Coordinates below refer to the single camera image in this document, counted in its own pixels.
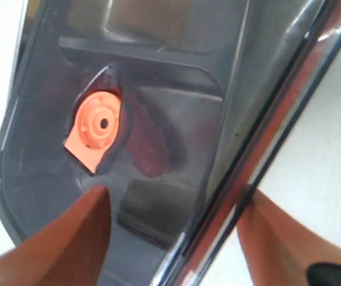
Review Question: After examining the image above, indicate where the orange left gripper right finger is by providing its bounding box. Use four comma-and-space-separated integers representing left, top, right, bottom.
237, 191, 341, 285

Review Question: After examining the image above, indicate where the red sausage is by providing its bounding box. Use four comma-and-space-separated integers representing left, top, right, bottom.
81, 70, 183, 178

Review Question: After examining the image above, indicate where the stainless steel lunchbox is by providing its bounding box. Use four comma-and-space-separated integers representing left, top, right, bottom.
152, 1, 341, 285

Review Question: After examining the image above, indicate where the dark transparent lunchbox lid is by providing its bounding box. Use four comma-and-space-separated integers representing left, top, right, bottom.
0, 1, 341, 285

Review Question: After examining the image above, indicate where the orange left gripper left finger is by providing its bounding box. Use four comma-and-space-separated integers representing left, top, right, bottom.
0, 186, 111, 285

